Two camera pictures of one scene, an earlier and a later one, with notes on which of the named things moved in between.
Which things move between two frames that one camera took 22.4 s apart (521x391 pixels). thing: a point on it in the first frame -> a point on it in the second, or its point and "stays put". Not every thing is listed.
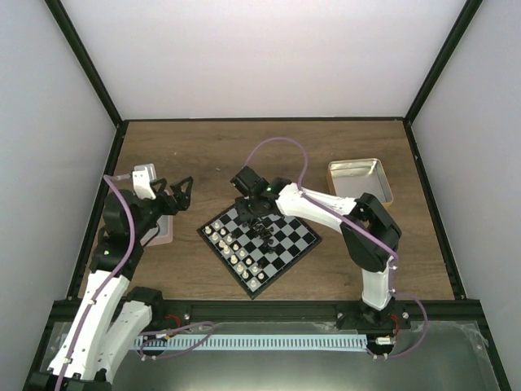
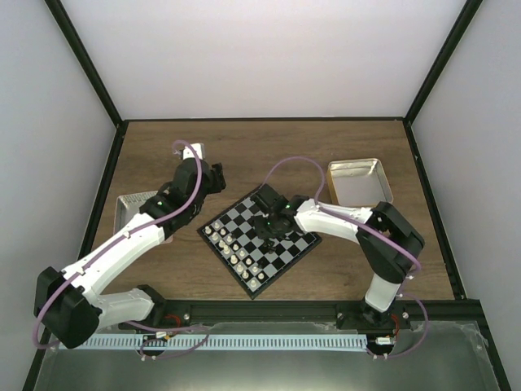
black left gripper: [183, 202] -> [217, 178]
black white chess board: [256, 252] stays put
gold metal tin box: [352, 177] stays put
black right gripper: [242, 213] -> [261, 231]
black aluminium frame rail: [287, 311] stays put
